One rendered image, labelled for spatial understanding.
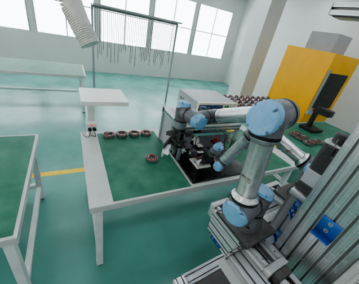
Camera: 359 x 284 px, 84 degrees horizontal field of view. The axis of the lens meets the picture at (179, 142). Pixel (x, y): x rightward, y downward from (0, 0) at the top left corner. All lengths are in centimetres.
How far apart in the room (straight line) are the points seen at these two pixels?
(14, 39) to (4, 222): 670
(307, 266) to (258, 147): 66
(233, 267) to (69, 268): 142
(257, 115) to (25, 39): 743
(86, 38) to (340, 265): 210
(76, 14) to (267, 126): 170
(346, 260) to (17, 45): 789
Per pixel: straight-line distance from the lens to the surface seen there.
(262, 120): 71
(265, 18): 566
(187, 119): 100
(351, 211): 102
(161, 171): 173
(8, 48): 789
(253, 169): 80
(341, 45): 565
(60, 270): 212
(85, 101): 174
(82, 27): 199
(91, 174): 169
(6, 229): 147
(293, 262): 126
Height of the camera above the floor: 183
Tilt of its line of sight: 29 degrees down
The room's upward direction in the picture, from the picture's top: 12 degrees clockwise
